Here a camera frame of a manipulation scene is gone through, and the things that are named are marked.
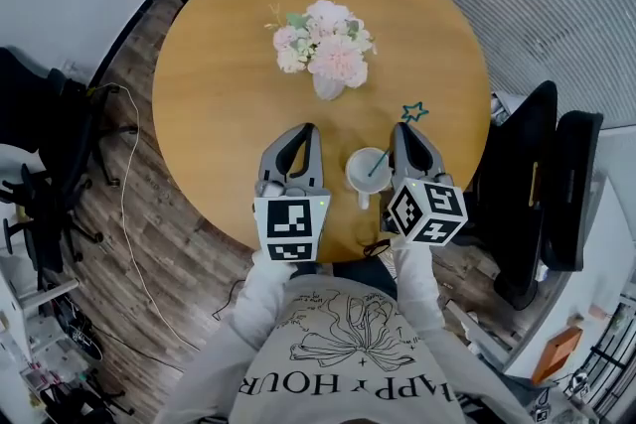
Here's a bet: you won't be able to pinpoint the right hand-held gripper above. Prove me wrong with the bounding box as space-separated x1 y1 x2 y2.
386 121 470 247

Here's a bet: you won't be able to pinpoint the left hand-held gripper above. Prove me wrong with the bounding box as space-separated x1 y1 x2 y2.
252 122 332 263

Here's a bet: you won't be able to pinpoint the star-topped stirring stick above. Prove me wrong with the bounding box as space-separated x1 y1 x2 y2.
367 100 431 179

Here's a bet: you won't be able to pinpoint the white mug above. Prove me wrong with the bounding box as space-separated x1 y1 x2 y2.
344 146 395 212

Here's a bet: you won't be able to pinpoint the person's right forearm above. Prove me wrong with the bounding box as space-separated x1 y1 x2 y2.
389 234 446 337

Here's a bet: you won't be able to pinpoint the person's left forearm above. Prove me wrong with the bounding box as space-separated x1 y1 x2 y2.
230 248 300 354

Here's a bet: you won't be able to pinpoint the white ribbed vase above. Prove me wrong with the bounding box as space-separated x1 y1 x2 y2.
311 71 347 102

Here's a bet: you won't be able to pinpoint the round wooden table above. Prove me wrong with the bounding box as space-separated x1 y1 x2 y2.
150 0 494 265

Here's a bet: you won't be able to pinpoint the white low shelf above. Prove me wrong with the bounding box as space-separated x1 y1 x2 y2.
488 89 516 128

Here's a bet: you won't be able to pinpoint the black high-back office chair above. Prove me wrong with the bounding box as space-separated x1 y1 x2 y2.
471 79 605 312

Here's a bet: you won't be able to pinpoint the pink and white flower bouquet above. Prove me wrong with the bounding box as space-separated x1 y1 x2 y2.
264 0 379 90

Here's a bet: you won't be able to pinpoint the person's dark trousers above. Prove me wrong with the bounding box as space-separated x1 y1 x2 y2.
331 256 399 295

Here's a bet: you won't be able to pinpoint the white window blinds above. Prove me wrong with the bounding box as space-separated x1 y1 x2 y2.
190 0 636 128

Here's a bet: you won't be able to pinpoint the person's white printed sweatshirt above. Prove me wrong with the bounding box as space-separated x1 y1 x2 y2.
158 274 536 424

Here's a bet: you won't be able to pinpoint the orange box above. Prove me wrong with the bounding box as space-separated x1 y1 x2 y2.
531 326 584 386

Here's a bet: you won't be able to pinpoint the black round case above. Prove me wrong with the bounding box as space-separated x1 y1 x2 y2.
51 297 103 361

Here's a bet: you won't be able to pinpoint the white metal rack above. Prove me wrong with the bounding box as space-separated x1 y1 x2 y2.
0 262 81 363

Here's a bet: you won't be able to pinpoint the pile of assorted clutter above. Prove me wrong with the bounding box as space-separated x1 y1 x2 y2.
18 351 136 424

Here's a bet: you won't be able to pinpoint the black cable loop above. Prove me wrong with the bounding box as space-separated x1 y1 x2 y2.
364 237 395 260

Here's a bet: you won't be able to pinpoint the thin black floor cable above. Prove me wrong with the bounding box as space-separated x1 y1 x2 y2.
212 279 245 322

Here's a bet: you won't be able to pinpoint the white floor cable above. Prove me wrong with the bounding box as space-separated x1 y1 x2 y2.
87 82 201 354

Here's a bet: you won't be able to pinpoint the black and white wire rack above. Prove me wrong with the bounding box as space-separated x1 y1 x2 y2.
585 302 636 414

